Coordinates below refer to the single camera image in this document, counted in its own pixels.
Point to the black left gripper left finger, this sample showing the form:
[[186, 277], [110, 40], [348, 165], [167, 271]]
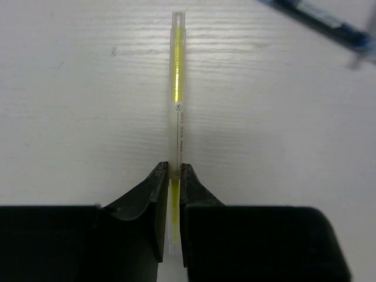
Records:
[[123, 241]]

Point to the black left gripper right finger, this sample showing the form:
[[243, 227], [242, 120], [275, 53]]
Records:
[[255, 243]]

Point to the yellow pen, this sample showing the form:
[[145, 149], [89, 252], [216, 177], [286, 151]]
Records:
[[177, 85]]

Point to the dark blue capped pen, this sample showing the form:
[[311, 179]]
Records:
[[360, 41]]

